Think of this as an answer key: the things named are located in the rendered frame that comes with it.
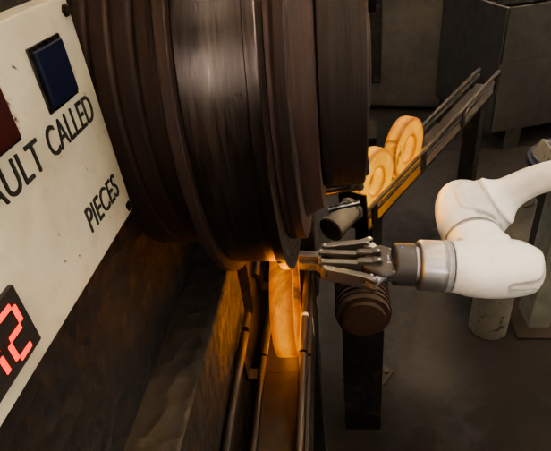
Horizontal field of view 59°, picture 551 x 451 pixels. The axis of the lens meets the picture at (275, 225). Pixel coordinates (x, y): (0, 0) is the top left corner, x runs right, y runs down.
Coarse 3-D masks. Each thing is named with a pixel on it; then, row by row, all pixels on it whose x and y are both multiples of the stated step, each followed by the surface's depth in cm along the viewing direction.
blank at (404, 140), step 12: (396, 120) 118; (408, 120) 117; (396, 132) 116; (408, 132) 118; (420, 132) 124; (396, 144) 115; (408, 144) 125; (420, 144) 126; (396, 156) 117; (408, 156) 125; (396, 168) 119
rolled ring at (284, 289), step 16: (272, 272) 69; (288, 272) 69; (272, 288) 69; (288, 288) 68; (272, 304) 68; (288, 304) 68; (272, 320) 68; (288, 320) 68; (272, 336) 70; (288, 336) 69; (288, 352) 72
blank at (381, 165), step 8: (376, 152) 109; (384, 152) 111; (376, 160) 109; (384, 160) 112; (392, 160) 116; (376, 168) 111; (384, 168) 114; (392, 168) 117; (368, 176) 109; (376, 176) 117; (384, 176) 115; (392, 176) 119; (368, 184) 110; (376, 184) 117; (384, 184) 116; (360, 192) 108; (368, 192) 111; (376, 192) 115; (368, 200) 112
